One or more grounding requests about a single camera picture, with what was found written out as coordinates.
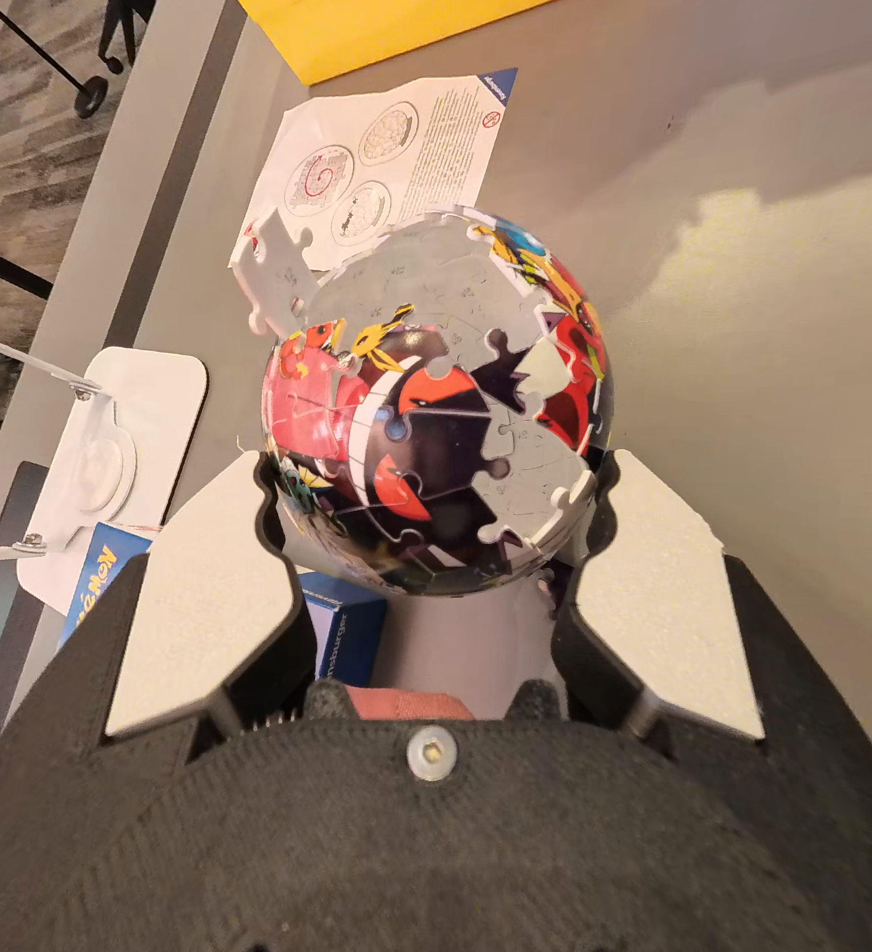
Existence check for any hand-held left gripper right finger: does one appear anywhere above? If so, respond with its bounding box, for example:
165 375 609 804
551 448 767 741

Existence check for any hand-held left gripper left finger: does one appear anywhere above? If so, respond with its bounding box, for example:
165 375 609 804
103 450 319 739

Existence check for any colourful puzzle ball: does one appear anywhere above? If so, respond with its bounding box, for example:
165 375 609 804
229 204 617 599

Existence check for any blue puzzle box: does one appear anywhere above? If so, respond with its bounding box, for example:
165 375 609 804
57 521 390 689

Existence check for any person's left hand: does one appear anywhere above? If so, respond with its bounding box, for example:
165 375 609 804
345 684 477 721

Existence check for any white instruction leaflet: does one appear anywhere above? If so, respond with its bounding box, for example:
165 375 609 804
228 67 520 272

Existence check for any yellow plastic bin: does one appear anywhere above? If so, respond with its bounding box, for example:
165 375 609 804
238 0 556 86

